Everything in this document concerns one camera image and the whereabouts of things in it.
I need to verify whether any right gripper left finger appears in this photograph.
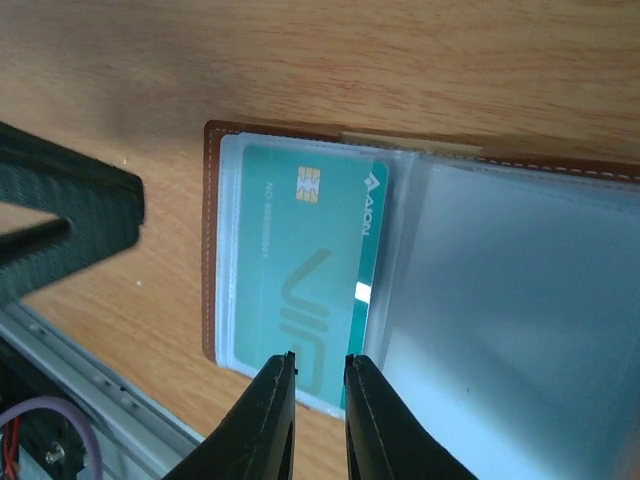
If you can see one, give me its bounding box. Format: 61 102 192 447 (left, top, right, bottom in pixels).
164 351 297 480

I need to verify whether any teal vip card in holder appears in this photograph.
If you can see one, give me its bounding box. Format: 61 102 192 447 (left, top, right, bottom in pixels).
229 135 388 410

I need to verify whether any aluminium rail frame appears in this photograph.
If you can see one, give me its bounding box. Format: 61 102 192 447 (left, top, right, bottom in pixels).
1 303 204 479

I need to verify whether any brown leather card holder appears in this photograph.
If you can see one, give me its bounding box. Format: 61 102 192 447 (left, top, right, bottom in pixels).
201 120 639 479

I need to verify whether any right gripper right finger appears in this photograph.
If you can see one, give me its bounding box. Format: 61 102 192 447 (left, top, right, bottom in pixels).
344 355 474 479

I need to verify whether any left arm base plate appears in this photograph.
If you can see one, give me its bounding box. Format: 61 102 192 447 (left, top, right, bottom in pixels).
1 340 105 479

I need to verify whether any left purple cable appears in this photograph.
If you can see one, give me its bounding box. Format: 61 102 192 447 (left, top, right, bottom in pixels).
0 396 105 480

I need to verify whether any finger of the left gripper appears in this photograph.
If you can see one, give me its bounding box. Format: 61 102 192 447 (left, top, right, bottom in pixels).
1 124 145 303

